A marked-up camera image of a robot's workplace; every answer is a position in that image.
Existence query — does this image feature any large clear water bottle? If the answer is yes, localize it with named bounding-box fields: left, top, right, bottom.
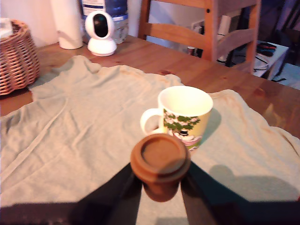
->
left=81, top=0, right=129, bottom=45

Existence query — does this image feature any white side table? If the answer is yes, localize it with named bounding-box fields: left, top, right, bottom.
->
left=252, top=39, right=290, bottom=79

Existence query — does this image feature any wooden chair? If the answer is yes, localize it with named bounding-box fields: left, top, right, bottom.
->
left=138, top=0, right=262, bottom=75

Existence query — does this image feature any illustrated ceramic mug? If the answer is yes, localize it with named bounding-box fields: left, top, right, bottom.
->
left=140, top=85, right=214, bottom=152

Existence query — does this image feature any brown coffee capsule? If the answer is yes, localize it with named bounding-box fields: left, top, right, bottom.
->
left=130, top=133, right=192, bottom=203

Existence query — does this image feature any white card box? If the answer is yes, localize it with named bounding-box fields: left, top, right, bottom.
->
left=0, top=17, right=14, bottom=38

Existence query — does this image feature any pale green cloth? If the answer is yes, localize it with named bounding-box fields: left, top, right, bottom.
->
left=0, top=55, right=300, bottom=225

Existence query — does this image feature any small white round camera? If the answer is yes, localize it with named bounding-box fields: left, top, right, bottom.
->
left=84, top=10, right=118, bottom=57

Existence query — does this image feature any wicker basket with handle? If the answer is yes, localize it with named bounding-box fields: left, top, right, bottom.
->
left=0, top=18, right=40, bottom=96

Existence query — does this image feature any white metal bottle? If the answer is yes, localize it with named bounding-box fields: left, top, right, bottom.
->
left=50, top=0, right=84, bottom=50

